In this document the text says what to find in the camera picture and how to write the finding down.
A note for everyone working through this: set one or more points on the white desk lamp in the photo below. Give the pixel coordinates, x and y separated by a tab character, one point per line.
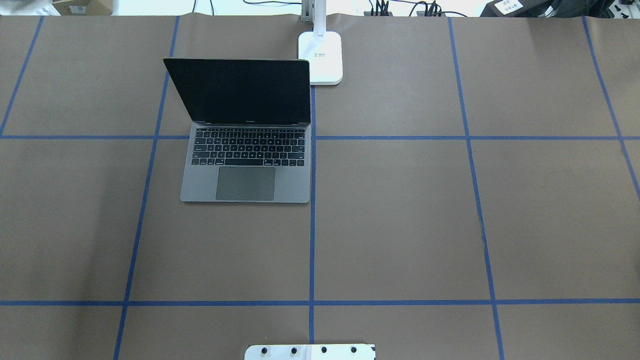
322	49

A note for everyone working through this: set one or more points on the aluminium frame post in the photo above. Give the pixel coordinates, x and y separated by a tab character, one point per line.
307	11

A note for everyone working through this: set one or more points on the grey laptop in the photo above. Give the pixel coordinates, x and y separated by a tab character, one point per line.
250	136

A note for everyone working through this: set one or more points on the brown paper table cover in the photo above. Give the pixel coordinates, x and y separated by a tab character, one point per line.
475	195

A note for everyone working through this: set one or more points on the brown cardboard box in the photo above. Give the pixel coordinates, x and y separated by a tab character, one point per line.
84	7

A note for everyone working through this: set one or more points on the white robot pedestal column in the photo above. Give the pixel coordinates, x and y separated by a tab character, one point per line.
333	351

